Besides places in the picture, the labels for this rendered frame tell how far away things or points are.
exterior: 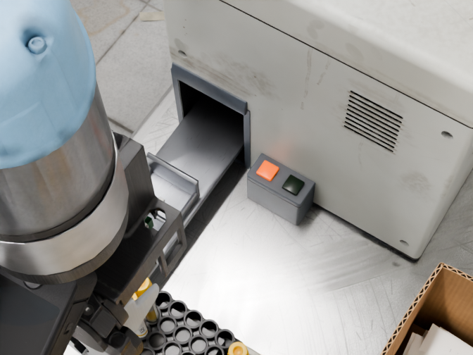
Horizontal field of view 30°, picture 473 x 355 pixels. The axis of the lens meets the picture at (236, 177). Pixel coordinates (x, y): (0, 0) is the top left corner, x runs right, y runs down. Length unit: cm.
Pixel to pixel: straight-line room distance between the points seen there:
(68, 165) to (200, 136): 54
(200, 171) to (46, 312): 42
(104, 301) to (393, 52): 26
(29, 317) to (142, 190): 9
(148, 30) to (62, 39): 178
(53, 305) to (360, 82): 31
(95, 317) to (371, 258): 43
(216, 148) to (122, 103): 113
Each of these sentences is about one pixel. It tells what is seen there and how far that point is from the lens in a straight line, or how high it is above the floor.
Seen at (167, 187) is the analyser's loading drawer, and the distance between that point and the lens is 84.
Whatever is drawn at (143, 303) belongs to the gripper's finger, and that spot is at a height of 114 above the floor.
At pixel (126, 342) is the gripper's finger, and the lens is 49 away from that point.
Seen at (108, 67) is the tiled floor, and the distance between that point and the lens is 203.
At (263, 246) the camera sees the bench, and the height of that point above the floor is 87.
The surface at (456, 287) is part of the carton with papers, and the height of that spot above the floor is 100.
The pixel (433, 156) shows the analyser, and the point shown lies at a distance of 69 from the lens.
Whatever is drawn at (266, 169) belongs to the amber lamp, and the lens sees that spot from 83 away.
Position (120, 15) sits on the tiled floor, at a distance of 211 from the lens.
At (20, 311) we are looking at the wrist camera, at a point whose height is 125.
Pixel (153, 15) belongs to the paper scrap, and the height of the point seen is 0.
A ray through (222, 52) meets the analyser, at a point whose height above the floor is 106.
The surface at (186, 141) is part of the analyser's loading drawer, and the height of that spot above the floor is 92.
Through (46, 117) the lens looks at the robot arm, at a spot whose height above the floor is 141.
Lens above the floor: 167
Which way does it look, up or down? 63 degrees down
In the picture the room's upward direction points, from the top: 3 degrees counter-clockwise
